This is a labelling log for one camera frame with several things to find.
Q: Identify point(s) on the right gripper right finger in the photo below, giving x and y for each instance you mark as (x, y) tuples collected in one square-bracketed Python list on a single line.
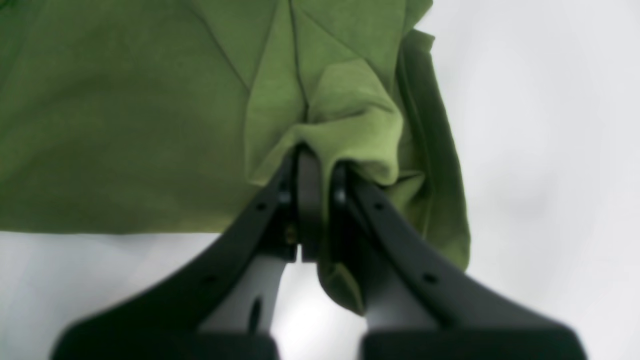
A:
[(417, 304)]

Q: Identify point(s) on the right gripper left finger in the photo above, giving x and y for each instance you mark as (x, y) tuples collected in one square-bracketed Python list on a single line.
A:
[(221, 304)]

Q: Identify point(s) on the olive green T-shirt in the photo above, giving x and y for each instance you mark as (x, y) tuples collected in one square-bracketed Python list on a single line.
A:
[(168, 116)]

